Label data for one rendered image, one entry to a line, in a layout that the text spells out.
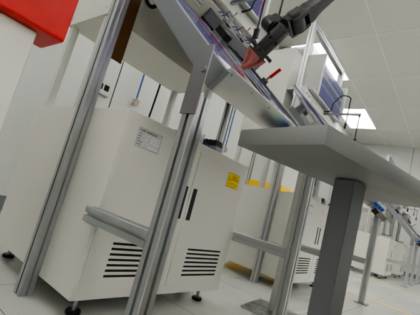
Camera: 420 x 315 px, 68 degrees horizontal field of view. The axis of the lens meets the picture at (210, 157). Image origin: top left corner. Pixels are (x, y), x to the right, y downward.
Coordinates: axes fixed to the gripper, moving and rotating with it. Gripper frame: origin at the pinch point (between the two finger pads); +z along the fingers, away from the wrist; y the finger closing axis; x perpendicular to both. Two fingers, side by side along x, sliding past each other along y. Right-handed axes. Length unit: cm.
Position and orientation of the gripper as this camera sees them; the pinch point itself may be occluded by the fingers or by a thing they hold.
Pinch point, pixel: (244, 67)
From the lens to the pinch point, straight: 126.3
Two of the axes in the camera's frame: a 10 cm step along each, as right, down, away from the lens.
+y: -6.0, -2.7, -7.5
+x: 3.8, 7.4, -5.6
